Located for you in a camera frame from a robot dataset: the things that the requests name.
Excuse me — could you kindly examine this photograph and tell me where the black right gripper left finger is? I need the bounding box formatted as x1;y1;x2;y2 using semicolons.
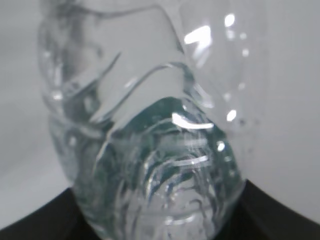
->
0;188;99;240

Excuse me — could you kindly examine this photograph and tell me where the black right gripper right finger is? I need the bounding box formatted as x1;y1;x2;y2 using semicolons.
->
215;180;320;240

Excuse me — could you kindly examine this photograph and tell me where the clear plastic water bottle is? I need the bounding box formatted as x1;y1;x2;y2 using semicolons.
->
38;0;268;240

